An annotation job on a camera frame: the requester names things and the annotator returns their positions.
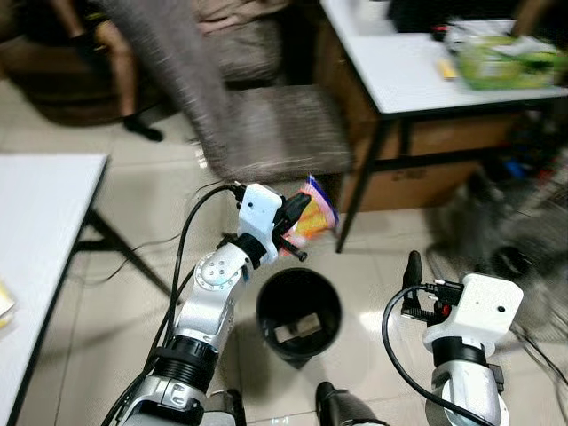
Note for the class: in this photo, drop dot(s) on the red yellow snack bag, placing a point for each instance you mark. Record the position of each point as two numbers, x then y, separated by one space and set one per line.
318 217

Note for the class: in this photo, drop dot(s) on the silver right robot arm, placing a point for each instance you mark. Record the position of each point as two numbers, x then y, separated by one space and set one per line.
466 382

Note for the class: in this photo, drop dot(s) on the bare person forearm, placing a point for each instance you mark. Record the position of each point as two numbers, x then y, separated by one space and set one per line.
532 13

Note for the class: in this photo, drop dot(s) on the black round rubbish bin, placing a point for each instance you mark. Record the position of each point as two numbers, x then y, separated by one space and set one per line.
284 297

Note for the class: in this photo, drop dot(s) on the black floor fan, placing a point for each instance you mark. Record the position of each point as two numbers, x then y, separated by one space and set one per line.
510 262

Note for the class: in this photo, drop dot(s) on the grey fabric chair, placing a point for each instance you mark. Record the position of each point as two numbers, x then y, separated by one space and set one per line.
275 124

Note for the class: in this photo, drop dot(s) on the brown cardboard box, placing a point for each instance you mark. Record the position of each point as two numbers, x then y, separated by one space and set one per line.
417 182

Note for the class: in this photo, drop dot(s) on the robot right leg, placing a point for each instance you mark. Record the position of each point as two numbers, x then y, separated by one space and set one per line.
346 408

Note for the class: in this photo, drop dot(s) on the robot leg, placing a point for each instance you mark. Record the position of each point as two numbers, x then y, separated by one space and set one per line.
226 408
346 408

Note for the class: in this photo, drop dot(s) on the robot left leg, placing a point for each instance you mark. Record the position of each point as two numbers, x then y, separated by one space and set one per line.
226 408

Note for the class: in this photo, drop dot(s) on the small yellow item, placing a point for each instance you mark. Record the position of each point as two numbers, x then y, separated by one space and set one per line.
448 68

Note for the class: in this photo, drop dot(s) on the seated person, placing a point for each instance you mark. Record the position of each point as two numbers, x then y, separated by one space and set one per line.
124 71

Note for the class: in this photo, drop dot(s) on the green plastic pack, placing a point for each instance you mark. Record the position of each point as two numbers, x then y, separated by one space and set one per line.
506 67

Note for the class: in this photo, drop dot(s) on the white table with metal legs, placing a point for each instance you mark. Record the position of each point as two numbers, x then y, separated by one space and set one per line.
44 231

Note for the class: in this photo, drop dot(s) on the black bag on desk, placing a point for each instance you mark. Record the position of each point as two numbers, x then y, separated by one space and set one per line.
444 13

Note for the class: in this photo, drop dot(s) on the white plastic bag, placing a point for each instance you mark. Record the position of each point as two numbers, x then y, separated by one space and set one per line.
479 34

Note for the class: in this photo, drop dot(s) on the brown sofa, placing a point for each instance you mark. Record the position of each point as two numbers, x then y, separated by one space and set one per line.
35 71

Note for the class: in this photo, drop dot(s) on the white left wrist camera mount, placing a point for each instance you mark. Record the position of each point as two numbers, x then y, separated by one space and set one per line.
259 213

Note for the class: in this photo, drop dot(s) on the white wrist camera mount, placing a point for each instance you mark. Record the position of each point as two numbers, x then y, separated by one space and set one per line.
479 306
259 213

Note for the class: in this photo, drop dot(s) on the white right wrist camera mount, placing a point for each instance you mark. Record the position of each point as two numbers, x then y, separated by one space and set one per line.
479 306

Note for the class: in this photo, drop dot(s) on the white desk with black frame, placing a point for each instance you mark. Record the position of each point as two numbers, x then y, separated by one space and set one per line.
408 71

